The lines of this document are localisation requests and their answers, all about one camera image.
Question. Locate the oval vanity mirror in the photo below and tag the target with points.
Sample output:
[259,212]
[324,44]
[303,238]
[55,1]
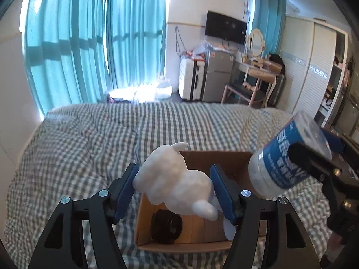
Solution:
[255,42]

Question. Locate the white wardrobe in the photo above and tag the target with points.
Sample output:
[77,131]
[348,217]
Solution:
[305,67]

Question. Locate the white plush toy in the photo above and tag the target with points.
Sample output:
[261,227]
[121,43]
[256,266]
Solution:
[174,179]

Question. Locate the wide teal curtain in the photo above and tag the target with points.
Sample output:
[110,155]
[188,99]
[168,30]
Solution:
[92,36]

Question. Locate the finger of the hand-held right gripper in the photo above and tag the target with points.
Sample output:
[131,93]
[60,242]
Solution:
[311,162]
[333,140]

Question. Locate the black bag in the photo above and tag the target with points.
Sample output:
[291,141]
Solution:
[277,61]

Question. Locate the white suitcase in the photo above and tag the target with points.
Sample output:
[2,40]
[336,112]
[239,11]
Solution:
[192,78]

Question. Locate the cardboard box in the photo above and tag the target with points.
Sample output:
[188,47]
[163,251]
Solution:
[196,231]

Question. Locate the checked bed duvet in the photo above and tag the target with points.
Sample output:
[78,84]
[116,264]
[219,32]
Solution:
[84,151]

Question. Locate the white dressing table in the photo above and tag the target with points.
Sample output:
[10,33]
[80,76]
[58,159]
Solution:
[259,74]

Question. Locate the clear water jug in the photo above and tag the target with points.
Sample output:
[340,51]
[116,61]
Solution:
[163,88]

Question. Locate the white plastic item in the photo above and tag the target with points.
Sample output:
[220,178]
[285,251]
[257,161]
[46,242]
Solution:
[230,229]

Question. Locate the wall television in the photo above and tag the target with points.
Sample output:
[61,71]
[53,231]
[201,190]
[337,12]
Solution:
[225,27]

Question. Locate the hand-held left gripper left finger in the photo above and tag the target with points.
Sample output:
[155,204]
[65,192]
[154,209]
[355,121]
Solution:
[125,192]

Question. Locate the clear plastic bag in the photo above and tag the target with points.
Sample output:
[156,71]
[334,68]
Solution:
[203,49]

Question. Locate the blue label water bottle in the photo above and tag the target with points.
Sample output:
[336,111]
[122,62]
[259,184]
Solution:
[276,159]

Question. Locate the grey small fridge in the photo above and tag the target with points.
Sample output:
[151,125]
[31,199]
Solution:
[218,74]

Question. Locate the black round jar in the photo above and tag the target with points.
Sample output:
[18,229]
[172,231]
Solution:
[166,226]

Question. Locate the wooden chair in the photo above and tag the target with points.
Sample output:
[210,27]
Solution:
[242,91]

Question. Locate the narrow teal curtain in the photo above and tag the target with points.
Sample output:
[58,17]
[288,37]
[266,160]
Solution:
[267,19]

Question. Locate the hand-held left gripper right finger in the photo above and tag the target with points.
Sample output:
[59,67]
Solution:
[223,194]

